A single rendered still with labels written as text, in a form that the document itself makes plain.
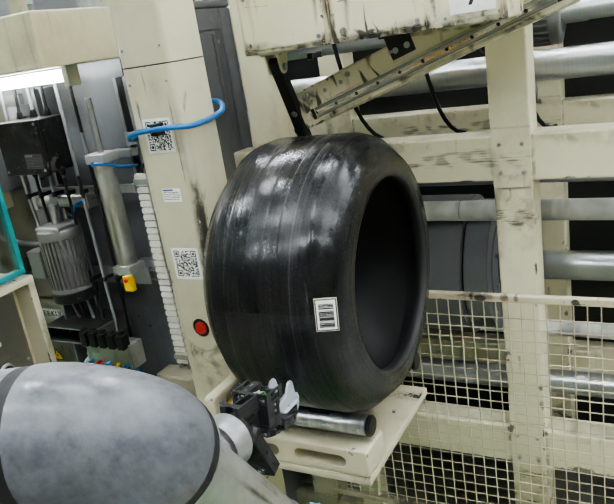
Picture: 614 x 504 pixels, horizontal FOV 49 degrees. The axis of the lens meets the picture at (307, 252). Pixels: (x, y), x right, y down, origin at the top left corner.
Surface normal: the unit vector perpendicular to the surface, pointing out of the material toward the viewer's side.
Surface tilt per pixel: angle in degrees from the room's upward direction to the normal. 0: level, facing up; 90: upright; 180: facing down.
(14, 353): 90
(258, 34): 90
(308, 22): 90
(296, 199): 42
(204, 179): 90
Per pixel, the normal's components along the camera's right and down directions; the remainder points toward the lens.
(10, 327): 0.88, 0.02
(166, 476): 0.61, 0.18
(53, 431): 0.22, -0.30
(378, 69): -0.46, 0.34
